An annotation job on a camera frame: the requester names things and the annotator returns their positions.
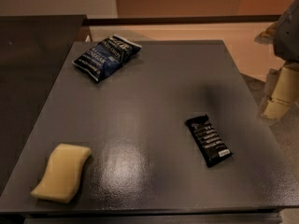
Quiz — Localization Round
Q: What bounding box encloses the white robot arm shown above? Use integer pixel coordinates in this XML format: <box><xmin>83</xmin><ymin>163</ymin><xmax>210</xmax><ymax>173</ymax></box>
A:
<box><xmin>260</xmin><ymin>0</ymin><xmax>299</xmax><ymax>120</ymax></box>

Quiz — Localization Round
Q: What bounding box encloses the blue chip bag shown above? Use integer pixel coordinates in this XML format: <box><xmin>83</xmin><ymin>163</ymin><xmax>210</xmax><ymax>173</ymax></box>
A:
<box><xmin>73</xmin><ymin>35</ymin><xmax>142</xmax><ymax>82</ymax></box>

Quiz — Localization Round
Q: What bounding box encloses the yellow sponge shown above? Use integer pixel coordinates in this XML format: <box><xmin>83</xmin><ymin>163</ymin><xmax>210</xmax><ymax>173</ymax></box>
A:
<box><xmin>31</xmin><ymin>144</ymin><xmax>92</xmax><ymax>203</ymax></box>

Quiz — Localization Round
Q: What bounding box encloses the black snack bar wrapper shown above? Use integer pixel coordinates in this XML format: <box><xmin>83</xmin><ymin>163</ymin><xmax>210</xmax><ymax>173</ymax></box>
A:
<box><xmin>185</xmin><ymin>115</ymin><xmax>233</xmax><ymax>167</ymax></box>

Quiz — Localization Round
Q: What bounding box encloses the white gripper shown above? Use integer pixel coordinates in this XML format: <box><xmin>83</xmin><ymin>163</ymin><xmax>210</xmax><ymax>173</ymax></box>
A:
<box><xmin>261</xmin><ymin>0</ymin><xmax>299</xmax><ymax>119</ymax></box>

